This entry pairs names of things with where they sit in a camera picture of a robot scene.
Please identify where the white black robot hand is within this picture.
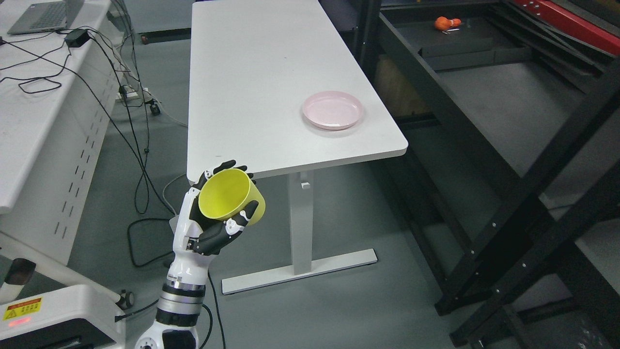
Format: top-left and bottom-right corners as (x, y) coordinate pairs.
(166, 160), (259, 285)

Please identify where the yellow plastic cup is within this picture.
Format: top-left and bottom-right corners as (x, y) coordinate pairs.
(199, 168), (266, 225)

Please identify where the black metal shelf rack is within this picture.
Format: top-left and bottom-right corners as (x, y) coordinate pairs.
(359, 0), (619, 349)

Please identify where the black power adapter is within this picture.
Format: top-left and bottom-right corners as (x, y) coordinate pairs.
(64, 28), (91, 48)

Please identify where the white power strip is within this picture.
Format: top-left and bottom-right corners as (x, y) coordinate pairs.
(115, 87), (153, 102)

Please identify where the pink plastic plate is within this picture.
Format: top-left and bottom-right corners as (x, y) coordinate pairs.
(302, 91), (365, 130)

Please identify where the white side desk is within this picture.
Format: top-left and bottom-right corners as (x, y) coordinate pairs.
(0, 0), (119, 264)

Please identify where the orange toy on shelf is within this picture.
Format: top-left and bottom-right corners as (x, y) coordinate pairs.
(434, 16), (462, 31)

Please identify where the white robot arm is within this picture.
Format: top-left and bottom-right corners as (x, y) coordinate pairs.
(134, 280), (205, 349)

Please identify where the white table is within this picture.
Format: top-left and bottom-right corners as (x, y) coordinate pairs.
(186, 0), (409, 294)

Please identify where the grey laptop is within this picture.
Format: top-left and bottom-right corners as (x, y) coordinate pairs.
(7, 0), (84, 35)

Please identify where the black cable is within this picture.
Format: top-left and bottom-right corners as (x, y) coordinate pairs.
(0, 39), (175, 216)

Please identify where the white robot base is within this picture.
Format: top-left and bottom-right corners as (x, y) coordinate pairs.
(0, 233), (134, 349)

